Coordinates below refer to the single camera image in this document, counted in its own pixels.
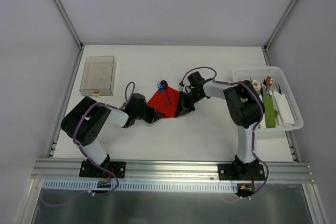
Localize red paper napkin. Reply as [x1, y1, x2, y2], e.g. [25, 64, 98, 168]
[147, 87, 179, 119]

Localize iridescent purple spoon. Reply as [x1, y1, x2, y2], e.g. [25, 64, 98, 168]
[161, 80, 172, 105]

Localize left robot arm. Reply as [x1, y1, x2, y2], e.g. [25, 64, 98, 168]
[61, 93, 165, 177]

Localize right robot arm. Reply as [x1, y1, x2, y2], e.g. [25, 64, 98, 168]
[174, 71, 265, 180]

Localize white napkin roll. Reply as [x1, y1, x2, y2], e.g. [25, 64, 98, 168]
[251, 80, 263, 99]

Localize right white napkin rolls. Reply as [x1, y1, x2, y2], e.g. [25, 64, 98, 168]
[272, 90, 295, 127]

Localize clear plastic box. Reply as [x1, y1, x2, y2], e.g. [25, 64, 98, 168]
[79, 56, 117, 97]

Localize white plastic basket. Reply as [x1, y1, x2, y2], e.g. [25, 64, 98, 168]
[233, 66, 303, 132]

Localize copper spoon in basket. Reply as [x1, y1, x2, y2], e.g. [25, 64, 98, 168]
[265, 77, 273, 89]

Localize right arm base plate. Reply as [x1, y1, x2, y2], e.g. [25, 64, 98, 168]
[217, 163, 266, 181]

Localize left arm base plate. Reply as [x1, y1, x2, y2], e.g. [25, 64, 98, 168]
[79, 161, 126, 178]

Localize aluminium front rail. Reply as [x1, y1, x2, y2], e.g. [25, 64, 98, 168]
[31, 158, 316, 184]

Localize white slotted cable duct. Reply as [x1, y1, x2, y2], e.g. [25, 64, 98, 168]
[42, 179, 238, 194]

